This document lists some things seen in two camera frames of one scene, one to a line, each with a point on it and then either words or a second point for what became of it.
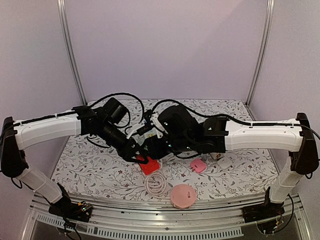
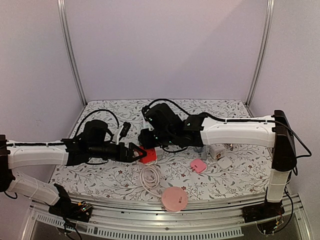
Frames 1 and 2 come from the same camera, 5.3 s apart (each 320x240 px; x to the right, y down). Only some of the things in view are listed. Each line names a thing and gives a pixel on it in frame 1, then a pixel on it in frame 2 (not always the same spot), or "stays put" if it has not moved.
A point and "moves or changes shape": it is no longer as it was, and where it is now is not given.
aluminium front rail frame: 211,218 stays put
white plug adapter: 224,162 stays put
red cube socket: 152,165 moves or changes shape
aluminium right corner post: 271,4 stays put
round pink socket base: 182,196 moves or changes shape
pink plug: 198,165 stays put
